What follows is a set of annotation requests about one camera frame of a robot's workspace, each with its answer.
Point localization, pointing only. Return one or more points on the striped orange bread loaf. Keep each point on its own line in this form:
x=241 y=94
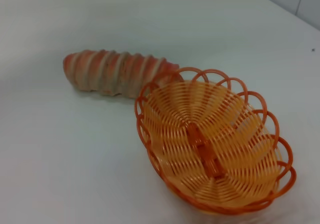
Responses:
x=105 y=71

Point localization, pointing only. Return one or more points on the orange woven plastic basket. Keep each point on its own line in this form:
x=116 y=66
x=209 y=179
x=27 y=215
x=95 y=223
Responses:
x=205 y=146

